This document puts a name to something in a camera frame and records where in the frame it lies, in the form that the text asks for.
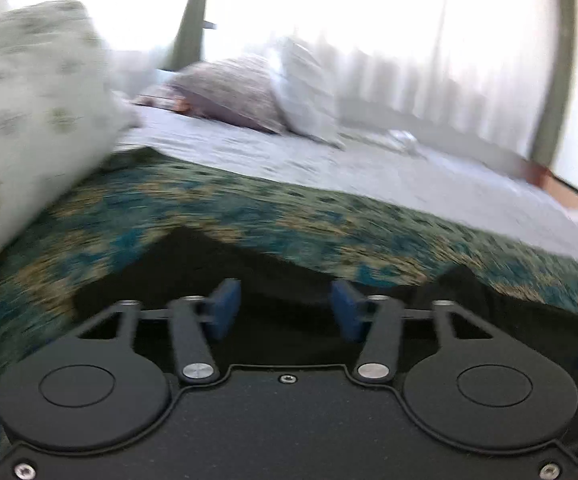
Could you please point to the green curtain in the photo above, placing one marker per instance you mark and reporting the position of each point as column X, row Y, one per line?
column 556, row 60
column 189, row 20

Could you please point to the plain white pillow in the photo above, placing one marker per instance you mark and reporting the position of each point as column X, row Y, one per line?
column 306, row 92

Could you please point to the black pants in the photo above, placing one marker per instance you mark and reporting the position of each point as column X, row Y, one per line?
column 279, row 280

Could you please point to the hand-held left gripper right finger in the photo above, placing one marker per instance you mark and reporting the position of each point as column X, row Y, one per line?
column 346, row 307

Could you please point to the white bed sheet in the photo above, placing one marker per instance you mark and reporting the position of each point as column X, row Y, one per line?
column 369, row 170

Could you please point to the small white cloth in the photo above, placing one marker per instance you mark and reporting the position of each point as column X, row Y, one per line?
column 401, row 141

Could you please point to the white green-print pillow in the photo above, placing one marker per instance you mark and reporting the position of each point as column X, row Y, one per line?
column 34, row 110

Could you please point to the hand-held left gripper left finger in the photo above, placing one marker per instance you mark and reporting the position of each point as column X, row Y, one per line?
column 224, row 305

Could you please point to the sheer white curtain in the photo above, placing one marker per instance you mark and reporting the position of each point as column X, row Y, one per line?
column 369, row 10

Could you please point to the grey floral pillow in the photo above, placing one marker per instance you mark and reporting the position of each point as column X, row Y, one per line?
column 229, row 90

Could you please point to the teal paisley blanket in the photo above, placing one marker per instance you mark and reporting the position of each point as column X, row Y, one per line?
column 219, row 210

